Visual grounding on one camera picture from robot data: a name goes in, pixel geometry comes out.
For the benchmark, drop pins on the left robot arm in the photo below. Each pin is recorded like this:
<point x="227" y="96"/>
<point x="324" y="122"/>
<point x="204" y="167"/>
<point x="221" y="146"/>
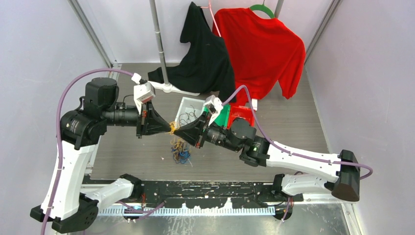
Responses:
<point x="65" y="206"/>

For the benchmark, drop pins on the black t-shirt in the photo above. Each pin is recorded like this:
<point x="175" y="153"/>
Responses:
<point x="207" y="66"/>

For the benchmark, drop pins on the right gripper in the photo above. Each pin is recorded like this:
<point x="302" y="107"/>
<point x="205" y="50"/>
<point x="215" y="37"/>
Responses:
<point x="191" y="131"/>

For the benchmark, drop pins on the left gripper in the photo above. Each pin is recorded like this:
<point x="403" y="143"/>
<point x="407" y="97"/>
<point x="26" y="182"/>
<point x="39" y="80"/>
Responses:
<point x="149" y="122"/>

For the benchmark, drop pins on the green hanger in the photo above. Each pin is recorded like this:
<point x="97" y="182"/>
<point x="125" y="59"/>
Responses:
<point x="264" y="9"/>

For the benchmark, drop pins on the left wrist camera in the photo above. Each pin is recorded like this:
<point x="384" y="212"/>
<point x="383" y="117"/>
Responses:
<point x="143" y="93"/>

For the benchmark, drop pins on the red sweatshirt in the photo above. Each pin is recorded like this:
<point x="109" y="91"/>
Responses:
<point x="263" y="52"/>

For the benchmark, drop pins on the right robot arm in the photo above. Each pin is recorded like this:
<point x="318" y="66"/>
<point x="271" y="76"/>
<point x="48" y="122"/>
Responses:
<point x="337" y="174"/>

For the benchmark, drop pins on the pink hanger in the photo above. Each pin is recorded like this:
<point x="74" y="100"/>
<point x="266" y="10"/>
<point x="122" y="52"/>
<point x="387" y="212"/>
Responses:
<point x="209" y="7"/>

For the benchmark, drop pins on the red plastic bin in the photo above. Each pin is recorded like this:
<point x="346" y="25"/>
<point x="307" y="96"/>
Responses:
<point x="237" y="111"/>

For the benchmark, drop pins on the white plastic bin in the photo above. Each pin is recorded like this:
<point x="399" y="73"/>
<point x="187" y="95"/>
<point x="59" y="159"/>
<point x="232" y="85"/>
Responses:
<point x="189" y="110"/>

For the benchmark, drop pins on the white clothes rack stand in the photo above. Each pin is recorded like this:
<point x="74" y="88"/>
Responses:
<point x="166" y="86"/>

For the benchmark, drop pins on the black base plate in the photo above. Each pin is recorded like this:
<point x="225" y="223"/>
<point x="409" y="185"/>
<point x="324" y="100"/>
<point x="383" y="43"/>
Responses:
<point x="207" y="195"/>

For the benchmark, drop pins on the green plastic bin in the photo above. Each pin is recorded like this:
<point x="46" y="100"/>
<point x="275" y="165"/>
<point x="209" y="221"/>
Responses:
<point x="222" y="119"/>

